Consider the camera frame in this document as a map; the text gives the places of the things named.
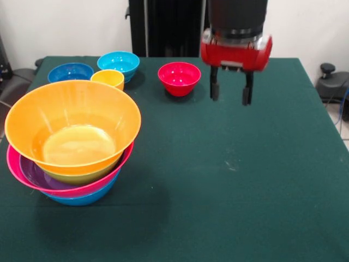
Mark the large light blue bowl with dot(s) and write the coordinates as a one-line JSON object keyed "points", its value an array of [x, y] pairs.
{"points": [[81, 200]]}

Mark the small light blue bowl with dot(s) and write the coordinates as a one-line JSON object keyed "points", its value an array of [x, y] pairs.
{"points": [[118, 61]]}

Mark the purple bowl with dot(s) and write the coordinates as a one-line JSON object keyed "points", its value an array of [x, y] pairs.
{"points": [[32, 174]]}

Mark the large orange bowl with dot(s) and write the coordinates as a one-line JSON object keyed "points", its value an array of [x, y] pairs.
{"points": [[71, 117]]}

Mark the small red bowl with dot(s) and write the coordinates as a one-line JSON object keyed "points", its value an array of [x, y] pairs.
{"points": [[178, 76]]}

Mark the yellow cup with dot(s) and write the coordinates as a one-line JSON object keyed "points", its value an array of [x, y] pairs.
{"points": [[109, 77]]}

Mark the black knobbed device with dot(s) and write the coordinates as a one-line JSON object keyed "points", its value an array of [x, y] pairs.
{"points": [[331, 84]]}

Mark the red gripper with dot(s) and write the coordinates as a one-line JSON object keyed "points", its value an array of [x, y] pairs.
{"points": [[234, 56]]}

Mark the dark green tablecloth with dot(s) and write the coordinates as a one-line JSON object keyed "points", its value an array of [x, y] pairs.
{"points": [[245, 218]]}

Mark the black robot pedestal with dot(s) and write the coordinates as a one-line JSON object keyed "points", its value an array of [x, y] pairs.
{"points": [[166, 27]]}

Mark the black chair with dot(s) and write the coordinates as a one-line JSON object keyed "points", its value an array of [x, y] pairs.
{"points": [[16, 82]]}

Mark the black table clamp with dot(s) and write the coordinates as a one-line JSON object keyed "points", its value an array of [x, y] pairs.
{"points": [[38, 62]]}

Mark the large pink bowl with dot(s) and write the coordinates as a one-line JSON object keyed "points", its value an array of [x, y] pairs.
{"points": [[12, 163]]}

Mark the small dark blue bowl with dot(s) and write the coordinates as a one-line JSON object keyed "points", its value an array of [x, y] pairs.
{"points": [[69, 72]]}

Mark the green bowl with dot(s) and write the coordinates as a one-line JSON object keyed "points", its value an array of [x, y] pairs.
{"points": [[79, 178]]}

